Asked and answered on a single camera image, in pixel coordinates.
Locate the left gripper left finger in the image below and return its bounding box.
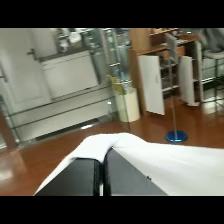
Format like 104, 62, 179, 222
35, 158, 101, 197

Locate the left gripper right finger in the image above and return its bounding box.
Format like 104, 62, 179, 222
103, 148, 168, 197

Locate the white shirt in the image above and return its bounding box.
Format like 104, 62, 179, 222
33, 132, 224, 197

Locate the blue floor stand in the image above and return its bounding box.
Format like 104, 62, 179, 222
165, 43, 189, 144

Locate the white round bin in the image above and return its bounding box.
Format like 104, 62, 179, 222
114, 87, 141, 123

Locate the wooden shelf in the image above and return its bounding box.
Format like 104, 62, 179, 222
128, 28, 205, 116

